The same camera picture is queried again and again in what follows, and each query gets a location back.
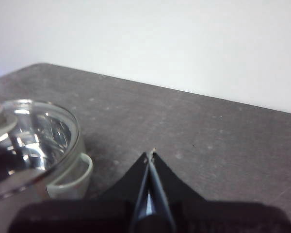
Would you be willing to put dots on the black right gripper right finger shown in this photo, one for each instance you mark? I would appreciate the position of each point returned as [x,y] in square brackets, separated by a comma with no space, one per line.
[169,179]

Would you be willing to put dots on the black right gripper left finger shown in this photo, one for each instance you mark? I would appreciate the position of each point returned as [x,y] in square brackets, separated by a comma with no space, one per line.
[133,179]

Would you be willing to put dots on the glass lid with green knob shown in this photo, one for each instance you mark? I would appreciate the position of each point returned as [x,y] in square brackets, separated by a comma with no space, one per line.
[38,136]

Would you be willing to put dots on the pale green electric steamer pot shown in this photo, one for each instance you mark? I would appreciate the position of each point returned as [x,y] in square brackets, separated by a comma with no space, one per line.
[70,187]

